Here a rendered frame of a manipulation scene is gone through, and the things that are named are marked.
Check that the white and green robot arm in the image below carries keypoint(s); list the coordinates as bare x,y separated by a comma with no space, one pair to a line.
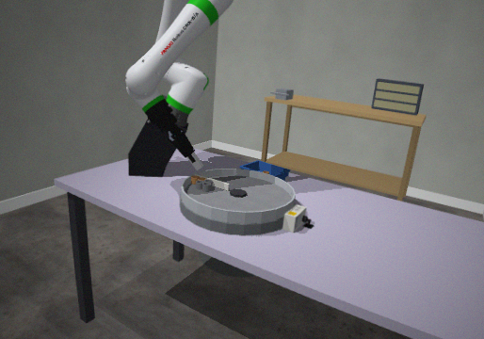
182,22

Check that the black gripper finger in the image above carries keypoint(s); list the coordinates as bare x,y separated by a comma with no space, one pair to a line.
188,144
183,149

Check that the grey round turning table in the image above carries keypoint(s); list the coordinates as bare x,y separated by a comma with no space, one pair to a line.
242,202

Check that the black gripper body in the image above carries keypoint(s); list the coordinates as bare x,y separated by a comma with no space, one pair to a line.
168,124

